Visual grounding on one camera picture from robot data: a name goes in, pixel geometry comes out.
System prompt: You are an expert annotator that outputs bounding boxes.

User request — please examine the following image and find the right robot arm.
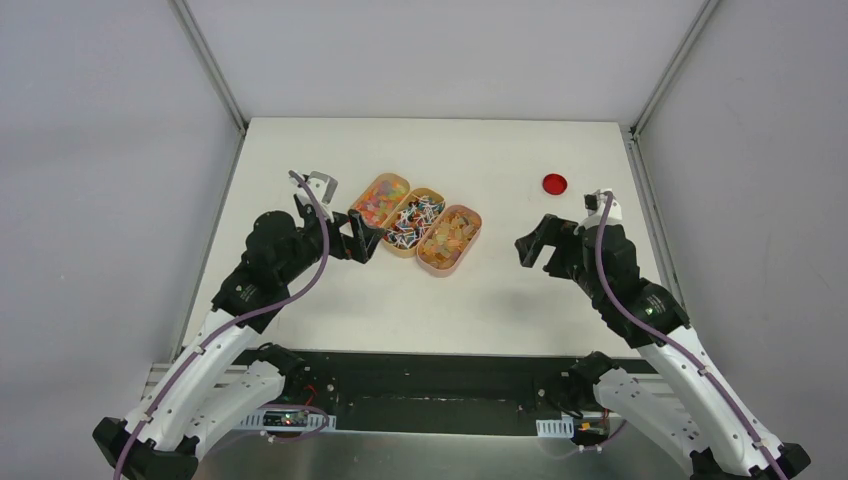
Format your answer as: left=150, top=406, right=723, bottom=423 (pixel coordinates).
left=515, top=215, right=811, bottom=479

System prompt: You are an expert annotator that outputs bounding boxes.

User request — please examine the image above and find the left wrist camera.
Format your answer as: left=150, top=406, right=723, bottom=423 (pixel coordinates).
left=307, top=171, right=338, bottom=205

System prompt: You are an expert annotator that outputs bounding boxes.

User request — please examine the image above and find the tray of lollipop candies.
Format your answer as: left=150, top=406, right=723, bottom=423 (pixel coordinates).
left=382, top=187, right=446, bottom=258

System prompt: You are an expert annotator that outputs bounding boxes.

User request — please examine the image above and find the tray of popsicle candies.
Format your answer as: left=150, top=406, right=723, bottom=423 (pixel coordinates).
left=415, top=204, right=483, bottom=278

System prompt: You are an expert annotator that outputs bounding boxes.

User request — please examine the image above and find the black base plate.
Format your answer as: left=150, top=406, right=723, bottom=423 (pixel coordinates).
left=276, top=350, right=580, bottom=436

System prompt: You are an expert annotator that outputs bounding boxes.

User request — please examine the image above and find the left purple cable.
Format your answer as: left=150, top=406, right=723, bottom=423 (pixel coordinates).
left=112, top=170, right=331, bottom=480

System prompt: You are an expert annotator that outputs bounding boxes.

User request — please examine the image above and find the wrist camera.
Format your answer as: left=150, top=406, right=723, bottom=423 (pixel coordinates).
left=581, top=189, right=623, bottom=227
left=307, top=171, right=338, bottom=205

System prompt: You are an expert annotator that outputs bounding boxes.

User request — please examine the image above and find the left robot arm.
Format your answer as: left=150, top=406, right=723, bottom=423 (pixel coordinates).
left=93, top=200, right=385, bottom=479

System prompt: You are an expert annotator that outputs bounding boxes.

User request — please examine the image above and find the tray of gummy candies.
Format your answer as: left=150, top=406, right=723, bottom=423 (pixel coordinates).
left=351, top=173, right=411, bottom=228

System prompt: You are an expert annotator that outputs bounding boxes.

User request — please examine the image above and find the red jar lid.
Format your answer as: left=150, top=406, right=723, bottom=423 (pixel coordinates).
left=542, top=173, right=568, bottom=196

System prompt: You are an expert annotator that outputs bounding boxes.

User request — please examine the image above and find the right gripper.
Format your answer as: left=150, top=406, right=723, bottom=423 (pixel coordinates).
left=515, top=213, right=607, bottom=306

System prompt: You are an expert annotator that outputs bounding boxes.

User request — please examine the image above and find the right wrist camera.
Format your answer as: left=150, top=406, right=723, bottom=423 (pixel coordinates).
left=581, top=189, right=623, bottom=227

